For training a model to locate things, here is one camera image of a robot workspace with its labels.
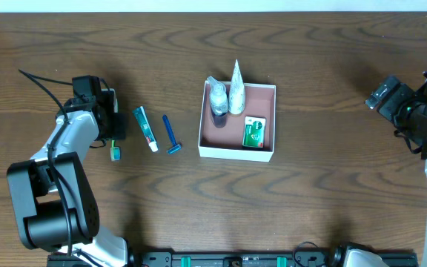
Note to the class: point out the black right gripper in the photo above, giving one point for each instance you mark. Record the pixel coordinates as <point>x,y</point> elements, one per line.
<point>386,94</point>

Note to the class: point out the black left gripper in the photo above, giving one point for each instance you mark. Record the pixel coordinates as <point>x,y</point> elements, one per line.
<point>118,126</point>

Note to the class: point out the green white toothbrush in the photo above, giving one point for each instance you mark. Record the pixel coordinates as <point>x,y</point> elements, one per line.
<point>115,151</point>

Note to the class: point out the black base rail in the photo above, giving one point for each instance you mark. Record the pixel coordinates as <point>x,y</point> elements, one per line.
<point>303,257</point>

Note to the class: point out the white squeeze tube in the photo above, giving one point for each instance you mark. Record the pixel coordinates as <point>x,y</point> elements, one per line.
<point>236,96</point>

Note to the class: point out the clear pump bottle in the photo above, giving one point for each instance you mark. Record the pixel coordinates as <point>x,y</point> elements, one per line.
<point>218,102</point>

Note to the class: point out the blue disposable razor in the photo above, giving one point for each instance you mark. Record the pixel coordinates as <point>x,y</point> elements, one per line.
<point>175,145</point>

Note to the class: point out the green soap box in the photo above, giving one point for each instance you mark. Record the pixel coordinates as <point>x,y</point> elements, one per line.
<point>254,132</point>

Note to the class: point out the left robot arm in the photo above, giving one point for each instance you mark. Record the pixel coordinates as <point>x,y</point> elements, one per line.
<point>54,206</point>

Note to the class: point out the small toothpaste tube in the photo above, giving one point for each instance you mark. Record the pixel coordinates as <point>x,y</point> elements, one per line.
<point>142,119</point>

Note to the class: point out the white box pink interior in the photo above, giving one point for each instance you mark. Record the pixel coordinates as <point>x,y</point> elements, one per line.
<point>226,142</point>

